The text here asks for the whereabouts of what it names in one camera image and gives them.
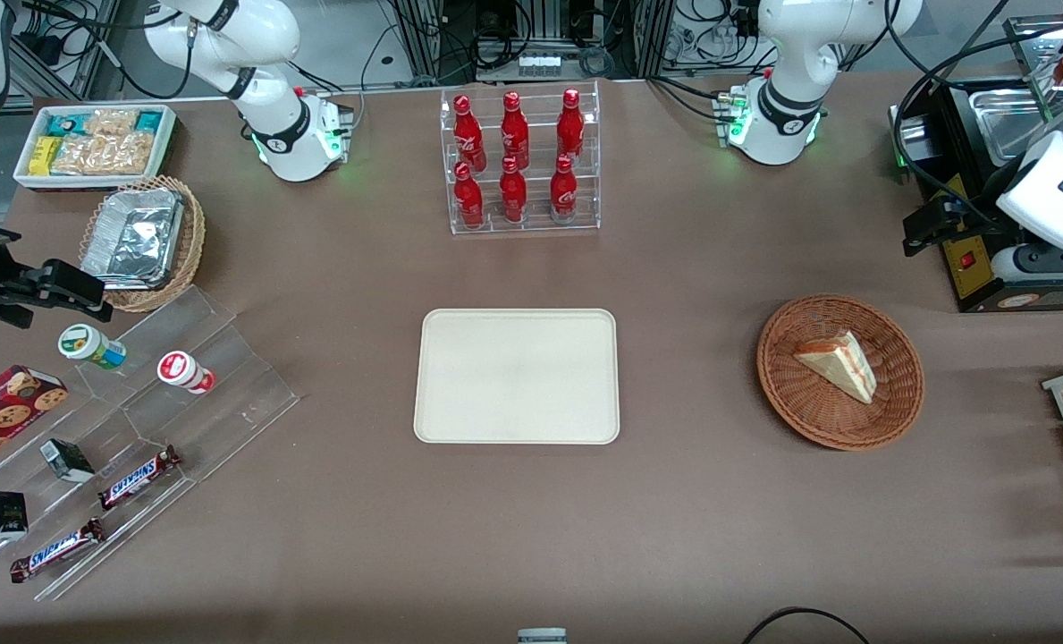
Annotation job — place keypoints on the black and white box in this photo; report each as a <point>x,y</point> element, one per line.
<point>4,516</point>

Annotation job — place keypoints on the brown round wicker basket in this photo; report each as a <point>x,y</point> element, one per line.
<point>822,411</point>

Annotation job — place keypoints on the aluminium foil containers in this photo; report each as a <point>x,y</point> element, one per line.
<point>133,237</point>

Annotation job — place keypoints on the red lid yoghurt cup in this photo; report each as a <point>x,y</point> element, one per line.
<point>186,372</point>

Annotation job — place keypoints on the red cola bottle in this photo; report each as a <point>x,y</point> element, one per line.
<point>515,132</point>
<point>513,195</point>
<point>570,127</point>
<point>564,192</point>
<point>468,134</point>
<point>468,199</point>

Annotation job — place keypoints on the clear acrylic bottle rack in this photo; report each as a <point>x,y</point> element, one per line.
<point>535,224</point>

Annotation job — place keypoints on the teal snack packet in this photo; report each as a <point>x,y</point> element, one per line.
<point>148,121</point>
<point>67,122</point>

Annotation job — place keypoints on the stainless steel fryer pan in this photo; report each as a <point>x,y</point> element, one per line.
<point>1005,125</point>

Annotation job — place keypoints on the white rectangular snack bin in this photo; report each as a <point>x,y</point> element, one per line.
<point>166,148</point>

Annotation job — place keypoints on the Snickers chocolate bar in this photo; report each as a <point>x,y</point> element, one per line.
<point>57,551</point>
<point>138,478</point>

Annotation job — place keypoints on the small dark green box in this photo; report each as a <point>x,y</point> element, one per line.
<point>68,461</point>

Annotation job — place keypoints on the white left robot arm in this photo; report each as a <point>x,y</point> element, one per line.
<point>799,54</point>

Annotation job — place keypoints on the green lid yoghurt cup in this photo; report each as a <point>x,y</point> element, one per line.
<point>91,347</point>

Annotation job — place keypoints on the beige plastic tray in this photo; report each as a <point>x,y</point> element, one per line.
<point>518,376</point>

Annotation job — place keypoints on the yellow snack packet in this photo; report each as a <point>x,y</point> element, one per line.
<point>44,155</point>

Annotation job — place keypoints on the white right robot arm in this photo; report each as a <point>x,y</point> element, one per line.
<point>263,40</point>

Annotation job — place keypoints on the light wicker basket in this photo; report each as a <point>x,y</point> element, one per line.
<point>191,241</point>

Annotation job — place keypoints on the triangular wrapped sandwich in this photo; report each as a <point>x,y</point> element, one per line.
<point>844,362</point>

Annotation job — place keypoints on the clear acrylic tiered stand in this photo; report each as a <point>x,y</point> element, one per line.
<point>227,380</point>

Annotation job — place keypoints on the grey device edge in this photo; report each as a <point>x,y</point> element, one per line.
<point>542,637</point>

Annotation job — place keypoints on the white power strip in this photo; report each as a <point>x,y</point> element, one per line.
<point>546,64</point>

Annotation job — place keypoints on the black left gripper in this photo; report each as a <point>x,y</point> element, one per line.
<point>974,211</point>

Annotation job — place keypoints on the red plaid cookie box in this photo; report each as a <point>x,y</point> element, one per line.
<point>4,416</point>

